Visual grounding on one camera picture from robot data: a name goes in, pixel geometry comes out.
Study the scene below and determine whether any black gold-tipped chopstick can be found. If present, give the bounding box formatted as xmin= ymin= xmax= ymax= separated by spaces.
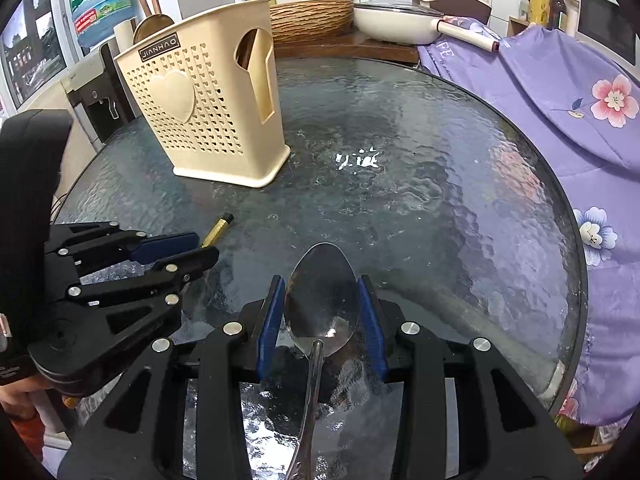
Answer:
xmin=201 ymin=212 xmax=234 ymax=248

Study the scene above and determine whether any oval steel spoon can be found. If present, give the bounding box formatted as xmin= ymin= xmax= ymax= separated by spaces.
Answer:
xmin=283 ymin=243 xmax=359 ymax=479

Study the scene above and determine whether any translucent plastic ladle spoon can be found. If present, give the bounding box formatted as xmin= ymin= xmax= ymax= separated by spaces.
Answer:
xmin=134 ymin=13 xmax=175 ymax=44

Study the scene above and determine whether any person's right hand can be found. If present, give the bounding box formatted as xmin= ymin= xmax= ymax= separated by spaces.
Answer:
xmin=0 ymin=374 xmax=82 ymax=461

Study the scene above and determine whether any round glass table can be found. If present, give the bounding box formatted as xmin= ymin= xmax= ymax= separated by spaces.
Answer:
xmin=52 ymin=55 xmax=589 ymax=480

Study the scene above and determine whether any water dispenser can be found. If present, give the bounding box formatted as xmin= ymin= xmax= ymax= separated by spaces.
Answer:
xmin=62 ymin=37 xmax=139 ymax=152

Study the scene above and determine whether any beige perforated utensil holder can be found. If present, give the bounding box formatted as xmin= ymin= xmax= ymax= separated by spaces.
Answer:
xmin=115 ymin=0 xmax=291 ymax=188

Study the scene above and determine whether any paper cup stack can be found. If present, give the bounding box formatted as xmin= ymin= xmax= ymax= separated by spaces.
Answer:
xmin=113 ymin=18 xmax=136 ymax=52

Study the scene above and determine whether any sliding window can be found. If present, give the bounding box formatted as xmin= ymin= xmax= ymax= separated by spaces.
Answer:
xmin=1 ymin=0 xmax=66 ymax=108

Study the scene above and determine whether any wooden sink counter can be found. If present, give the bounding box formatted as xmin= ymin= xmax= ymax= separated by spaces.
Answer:
xmin=274 ymin=30 xmax=419 ymax=66

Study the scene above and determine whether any woven basin sink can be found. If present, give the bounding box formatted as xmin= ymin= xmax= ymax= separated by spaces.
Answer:
xmin=270 ymin=0 xmax=354 ymax=44

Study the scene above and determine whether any purple floral cloth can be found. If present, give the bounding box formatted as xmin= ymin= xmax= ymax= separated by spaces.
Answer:
xmin=418 ymin=25 xmax=639 ymax=426

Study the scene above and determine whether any white pan with glass lid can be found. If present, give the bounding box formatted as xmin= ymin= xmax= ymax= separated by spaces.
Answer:
xmin=351 ymin=0 xmax=501 ymax=53

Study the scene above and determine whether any white microwave oven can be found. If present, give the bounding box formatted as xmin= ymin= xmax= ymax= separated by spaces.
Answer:
xmin=574 ymin=0 xmax=639 ymax=79

